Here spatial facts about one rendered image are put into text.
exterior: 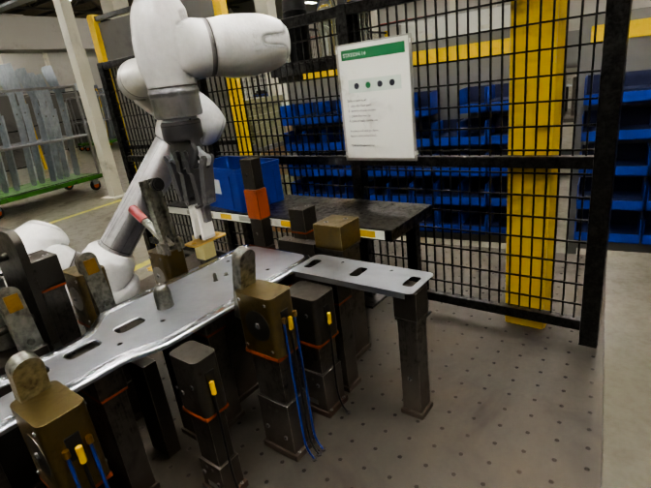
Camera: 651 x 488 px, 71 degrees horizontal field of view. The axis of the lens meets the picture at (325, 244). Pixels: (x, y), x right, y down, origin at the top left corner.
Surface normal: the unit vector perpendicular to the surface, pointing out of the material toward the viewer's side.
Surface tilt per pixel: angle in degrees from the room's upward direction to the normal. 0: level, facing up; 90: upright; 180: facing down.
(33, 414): 0
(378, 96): 90
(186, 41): 87
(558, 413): 0
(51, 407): 0
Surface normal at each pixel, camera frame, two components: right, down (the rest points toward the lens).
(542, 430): -0.12, -0.93
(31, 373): 0.80, 0.31
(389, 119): -0.59, 0.34
